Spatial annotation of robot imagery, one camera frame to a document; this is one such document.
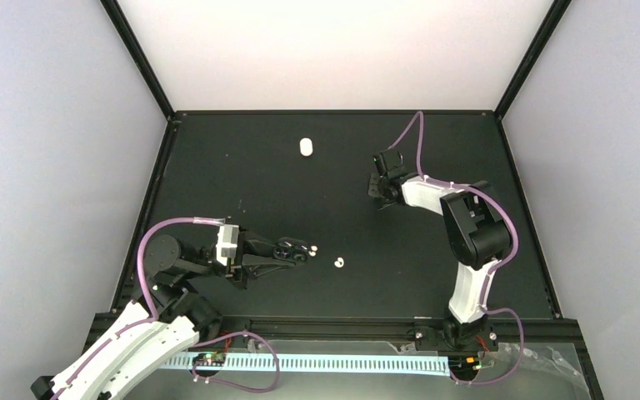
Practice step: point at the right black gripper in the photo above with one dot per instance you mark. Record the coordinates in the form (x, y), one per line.
(371, 188)

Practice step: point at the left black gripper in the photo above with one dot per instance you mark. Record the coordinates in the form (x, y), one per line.
(252, 258)

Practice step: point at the black earbud charging case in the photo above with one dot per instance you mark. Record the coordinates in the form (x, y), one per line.
(291, 249)

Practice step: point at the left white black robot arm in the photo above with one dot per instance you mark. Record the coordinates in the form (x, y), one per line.
(177, 317)

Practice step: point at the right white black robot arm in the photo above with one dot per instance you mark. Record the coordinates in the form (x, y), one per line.
(480, 234)

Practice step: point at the white capsule object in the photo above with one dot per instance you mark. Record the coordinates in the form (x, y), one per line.
(306, 147)

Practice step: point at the clear plastic sheet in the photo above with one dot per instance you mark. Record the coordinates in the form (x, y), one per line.
(535, 371)

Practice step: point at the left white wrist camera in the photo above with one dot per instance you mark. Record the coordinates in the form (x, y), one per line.
(227, 244)

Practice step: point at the white slotted cable duct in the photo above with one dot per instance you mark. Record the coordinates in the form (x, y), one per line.
(309, 363)

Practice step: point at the black front mounting rail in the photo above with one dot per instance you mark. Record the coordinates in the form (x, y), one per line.
(427, 334)

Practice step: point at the right black frame post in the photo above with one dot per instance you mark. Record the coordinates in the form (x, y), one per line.
(534, 50)

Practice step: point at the black frame post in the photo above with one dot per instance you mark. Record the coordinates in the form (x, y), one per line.
(534, 50)
(125, 31)

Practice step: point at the left black frame post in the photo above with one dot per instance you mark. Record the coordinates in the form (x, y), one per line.
(125, 31)

